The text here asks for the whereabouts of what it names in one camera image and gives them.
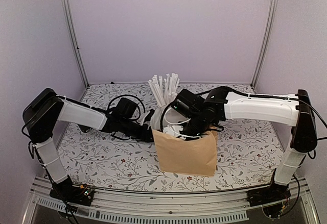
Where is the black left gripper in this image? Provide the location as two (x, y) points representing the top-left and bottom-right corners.
(119, 118), (160, 143)

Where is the brown paper bag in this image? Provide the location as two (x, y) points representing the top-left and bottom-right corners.
(152, 129), (218, 177)

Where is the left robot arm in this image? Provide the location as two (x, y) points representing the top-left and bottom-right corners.
(21, 88), (153, 201)

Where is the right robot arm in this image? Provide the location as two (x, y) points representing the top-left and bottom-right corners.
(171, 86), (318, 202)

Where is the white paper straw cup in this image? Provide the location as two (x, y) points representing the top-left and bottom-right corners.
(150, 106), (165, 130)

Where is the paper-wrapped straws bundle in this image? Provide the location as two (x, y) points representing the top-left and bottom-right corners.
(148, 73), (180, 108)

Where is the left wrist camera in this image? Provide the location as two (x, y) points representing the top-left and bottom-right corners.
(137, 109), (155, 126)

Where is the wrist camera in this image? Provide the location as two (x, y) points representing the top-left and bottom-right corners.
(137, 109), (155, 126)
(163, 125), (183, 137)

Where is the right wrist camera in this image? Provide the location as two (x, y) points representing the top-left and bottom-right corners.
(163, 125), (183, 137)

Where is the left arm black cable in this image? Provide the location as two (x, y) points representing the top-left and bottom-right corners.
(107, 95), (146, 122)

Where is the aluminium front rail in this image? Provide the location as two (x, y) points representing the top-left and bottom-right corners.
(22, 177), (322, 223)

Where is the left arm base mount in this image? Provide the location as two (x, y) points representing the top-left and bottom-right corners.
(50, 176), (94, 206)

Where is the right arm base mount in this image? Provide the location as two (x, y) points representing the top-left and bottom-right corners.
(247, 177), (300, 220)

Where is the left aluminium corner post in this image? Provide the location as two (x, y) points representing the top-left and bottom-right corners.
(61, 0), (89, 88)

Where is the aluminium corner post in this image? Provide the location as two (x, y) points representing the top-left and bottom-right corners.
(251, 0), (278, 89)
(61, 0), (89, 88)

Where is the right aluminium corner post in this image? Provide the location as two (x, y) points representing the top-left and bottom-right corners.
(251, 0), (278, 89)

